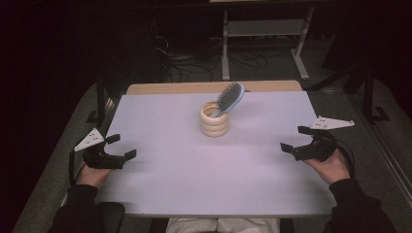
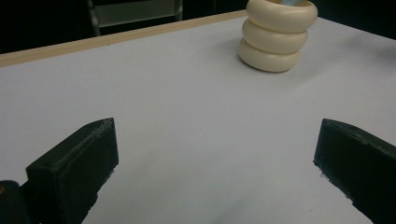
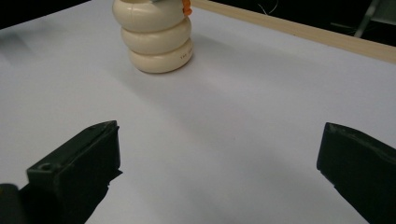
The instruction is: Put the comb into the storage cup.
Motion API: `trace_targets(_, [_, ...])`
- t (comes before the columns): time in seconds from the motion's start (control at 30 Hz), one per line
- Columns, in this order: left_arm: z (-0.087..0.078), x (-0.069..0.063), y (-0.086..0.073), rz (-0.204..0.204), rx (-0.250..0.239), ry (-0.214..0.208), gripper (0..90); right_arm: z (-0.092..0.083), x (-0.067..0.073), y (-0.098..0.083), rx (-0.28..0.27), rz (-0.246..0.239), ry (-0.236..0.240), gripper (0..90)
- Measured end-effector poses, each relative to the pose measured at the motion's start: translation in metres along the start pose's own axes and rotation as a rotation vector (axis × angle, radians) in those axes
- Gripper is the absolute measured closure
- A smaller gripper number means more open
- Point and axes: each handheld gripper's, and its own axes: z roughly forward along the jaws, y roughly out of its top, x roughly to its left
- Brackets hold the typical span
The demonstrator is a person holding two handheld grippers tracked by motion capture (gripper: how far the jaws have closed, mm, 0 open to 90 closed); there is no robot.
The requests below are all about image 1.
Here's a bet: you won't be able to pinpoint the light blue hairbrush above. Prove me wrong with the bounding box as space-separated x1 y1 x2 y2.
209 82 246 118

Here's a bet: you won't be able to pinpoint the right hand-held gripper cable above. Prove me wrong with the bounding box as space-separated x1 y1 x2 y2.
334 139 356 180

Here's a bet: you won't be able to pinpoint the lavender table cover sheet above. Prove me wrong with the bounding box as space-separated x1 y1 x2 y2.
95 90 338 216

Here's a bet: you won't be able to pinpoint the white metal table frame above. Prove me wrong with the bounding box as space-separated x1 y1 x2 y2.
221 6 316 82

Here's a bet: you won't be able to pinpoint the person's legs in grey pants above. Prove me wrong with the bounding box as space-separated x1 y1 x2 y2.
165 216 281 233

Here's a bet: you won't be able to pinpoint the cream ringed holder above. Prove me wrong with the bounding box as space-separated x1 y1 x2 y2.
198 100 230 138

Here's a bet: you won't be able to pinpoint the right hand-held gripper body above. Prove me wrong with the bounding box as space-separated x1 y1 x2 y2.
292 116 356 163

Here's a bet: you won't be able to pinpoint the black floor cables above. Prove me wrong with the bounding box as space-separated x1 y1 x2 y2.
152 18 285 83

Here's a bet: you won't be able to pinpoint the black metal stand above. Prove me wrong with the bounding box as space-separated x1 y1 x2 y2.
361 64 392 124
85 72 113 125

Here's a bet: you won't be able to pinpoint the person's right hand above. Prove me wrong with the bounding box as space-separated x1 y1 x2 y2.
303 149 352 185

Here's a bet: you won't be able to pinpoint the person's left hand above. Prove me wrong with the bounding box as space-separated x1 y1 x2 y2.
77 164 113 189

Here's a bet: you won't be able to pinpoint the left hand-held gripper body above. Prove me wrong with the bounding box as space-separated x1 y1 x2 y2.
74 127 126 170

